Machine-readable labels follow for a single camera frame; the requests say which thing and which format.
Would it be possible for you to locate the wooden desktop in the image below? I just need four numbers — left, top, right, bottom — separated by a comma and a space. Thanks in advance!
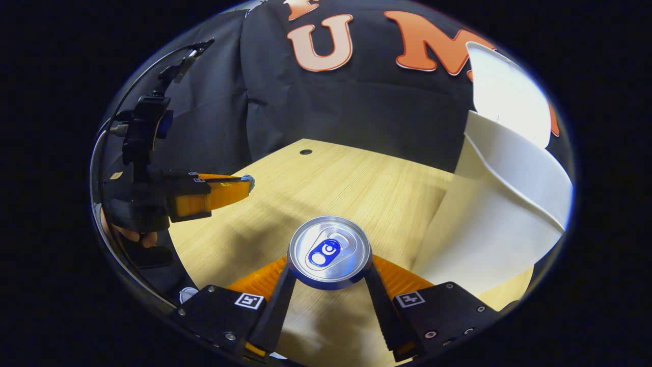
168, 138, 535, 367

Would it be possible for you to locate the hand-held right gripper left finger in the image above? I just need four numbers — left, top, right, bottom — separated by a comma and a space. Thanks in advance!
176, 255, 297, 357

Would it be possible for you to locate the white desktop garbage bin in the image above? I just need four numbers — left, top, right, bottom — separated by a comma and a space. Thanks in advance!
410, 42, 574, 297

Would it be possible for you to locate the blue pop can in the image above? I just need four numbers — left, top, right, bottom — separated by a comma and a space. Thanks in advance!
287, 216, 373, 291

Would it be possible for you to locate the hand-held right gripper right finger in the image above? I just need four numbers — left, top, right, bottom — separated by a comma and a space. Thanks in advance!
364, 255, 502, 362

